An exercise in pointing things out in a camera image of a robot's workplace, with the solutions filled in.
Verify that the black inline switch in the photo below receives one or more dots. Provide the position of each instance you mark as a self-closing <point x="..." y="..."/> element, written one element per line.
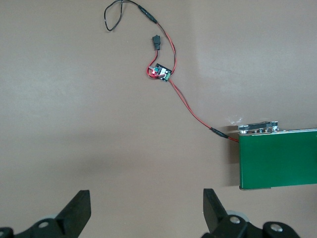
<point x="156" y="41"/>

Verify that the small black controller board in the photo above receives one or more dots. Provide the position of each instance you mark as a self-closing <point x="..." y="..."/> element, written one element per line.
<point x="162" y="73"/>

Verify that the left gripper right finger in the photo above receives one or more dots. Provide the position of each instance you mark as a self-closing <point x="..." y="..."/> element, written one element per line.
<point x="213" y="210"/>

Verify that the green conveyor belt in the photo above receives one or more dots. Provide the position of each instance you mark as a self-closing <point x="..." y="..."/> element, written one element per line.
<point x="277" y="158"/>

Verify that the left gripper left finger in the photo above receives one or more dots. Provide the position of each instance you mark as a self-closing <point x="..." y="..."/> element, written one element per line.
<point x="75" y="213"/>

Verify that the red black power lead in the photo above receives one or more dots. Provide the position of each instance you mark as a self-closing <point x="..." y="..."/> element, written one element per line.
<point x="148" y="15"/>

